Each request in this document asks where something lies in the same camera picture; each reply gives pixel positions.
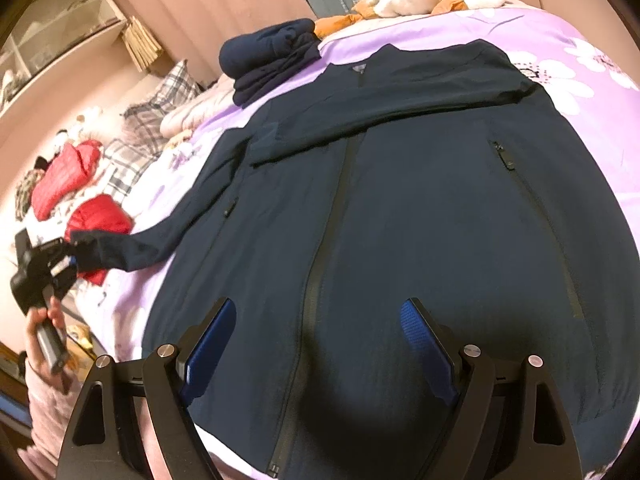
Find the person's left hand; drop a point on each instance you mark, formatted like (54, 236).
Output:
(34, 342)

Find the orange garment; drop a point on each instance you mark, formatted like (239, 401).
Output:
(336, 23)

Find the person's left forearm pink sleeve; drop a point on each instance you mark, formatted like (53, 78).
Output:
(47, 410)

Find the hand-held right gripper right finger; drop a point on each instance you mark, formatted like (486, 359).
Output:
(424, 342)

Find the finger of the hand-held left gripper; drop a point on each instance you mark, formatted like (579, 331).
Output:
(57, 249)
(65, 275)

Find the beige quilt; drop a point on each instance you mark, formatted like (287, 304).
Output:
(186, 110)

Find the red down jacket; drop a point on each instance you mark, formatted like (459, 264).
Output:
(60, 177)

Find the peach cloth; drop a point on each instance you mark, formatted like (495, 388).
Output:
(179, 138)

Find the purple floral bed sheet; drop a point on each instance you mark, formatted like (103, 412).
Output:
(575, 35)

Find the grey plaid pillow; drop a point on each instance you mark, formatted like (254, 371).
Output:
(175, 84)
(134, 147)

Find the beige wall shelf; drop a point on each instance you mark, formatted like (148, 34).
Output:
(65, 20)

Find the navy zip jacket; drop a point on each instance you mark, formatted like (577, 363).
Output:
(400, 210)

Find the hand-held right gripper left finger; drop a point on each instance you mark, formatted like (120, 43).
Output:
(216, 337)

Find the folded navy clothes stack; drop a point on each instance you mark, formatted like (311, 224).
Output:
(265, 55)

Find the dark patterned cloth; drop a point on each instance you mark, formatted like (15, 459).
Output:
(27, 187)

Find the stack of books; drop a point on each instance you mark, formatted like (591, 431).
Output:
(142, 42)

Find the red pillow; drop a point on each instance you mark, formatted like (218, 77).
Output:
(100, 220)

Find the small plush toy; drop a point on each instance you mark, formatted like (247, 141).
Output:
(86, 116)

